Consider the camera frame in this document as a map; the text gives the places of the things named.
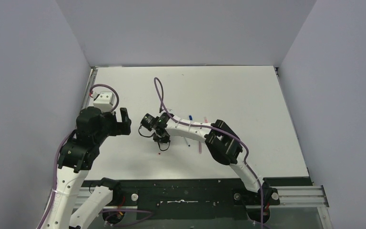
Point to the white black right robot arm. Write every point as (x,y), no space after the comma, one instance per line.
(225,148)

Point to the white blue marker pen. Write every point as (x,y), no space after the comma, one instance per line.
(187,142)

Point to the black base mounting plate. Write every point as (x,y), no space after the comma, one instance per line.
(179,187)

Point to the left side aluminium rail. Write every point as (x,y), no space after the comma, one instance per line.
(90,82)

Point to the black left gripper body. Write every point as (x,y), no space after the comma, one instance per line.
(117,123)

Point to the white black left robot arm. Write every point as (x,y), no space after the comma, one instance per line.
(74,159)

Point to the aluminium frame rail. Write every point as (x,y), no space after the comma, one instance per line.
(282,197)

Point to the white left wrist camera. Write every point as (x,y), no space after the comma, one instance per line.
(103,101)

